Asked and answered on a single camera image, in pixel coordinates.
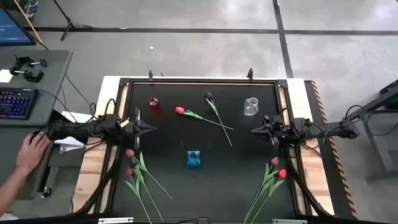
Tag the yellow stick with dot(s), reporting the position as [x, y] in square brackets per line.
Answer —
[26, 19]

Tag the black table edge bracket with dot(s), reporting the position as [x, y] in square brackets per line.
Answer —
[249, 74]
[150, 75]

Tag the black board with hazard stripes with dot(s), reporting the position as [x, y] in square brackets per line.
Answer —
[315, 102]

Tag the clear cut glass vase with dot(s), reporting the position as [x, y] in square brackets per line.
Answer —
[251, 107]

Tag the blue cut glass vase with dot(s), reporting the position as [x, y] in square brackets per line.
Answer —
[193, 159]

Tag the silver metal bracket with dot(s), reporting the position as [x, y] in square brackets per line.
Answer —
[115, 220]
[289, 221]

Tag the green object on bench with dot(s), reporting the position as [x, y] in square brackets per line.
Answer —
[393, 104]

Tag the small white card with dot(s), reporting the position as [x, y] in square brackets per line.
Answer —
[4, 75]

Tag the folded white paper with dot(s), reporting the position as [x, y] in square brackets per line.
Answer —
[70, 143]

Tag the black round knob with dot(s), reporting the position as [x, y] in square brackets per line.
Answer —
[46, 192]

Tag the red glass vase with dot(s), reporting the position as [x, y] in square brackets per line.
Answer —
[154, 101]

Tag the black computer monitor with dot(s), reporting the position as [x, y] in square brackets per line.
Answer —
[12, 31]

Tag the person's hand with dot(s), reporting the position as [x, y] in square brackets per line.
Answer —
[31, 154]

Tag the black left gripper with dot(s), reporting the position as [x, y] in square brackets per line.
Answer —
[137, 137]

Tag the grey mouse desk panel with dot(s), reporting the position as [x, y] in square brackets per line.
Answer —
[18, 186]

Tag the black metal table frame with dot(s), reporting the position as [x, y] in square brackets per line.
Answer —
[217, 81]

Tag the grey side bench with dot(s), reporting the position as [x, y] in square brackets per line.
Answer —
[379, 146]

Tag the flat white paper sheet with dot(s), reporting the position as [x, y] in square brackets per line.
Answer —
[77, 116]

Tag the patterned plant pot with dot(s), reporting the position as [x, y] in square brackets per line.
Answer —
[31, 7]

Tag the large grey desk top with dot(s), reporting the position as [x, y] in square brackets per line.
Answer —
[53, 71]

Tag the person's forearm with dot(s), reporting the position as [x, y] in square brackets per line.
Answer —
[11, 193]

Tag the black screw clamp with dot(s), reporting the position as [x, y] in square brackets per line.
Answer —
[31, 75]
[26, 60]

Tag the black tripod stand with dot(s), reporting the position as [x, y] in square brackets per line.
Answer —
[70, 25]

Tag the backlit black keyboard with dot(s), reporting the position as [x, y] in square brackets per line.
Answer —
[15, 104]

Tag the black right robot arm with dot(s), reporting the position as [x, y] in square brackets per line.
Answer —
[329, 129]

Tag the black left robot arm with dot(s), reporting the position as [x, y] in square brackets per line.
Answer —
[93, 127]

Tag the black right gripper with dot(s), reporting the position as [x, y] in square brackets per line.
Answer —
[275, 130]

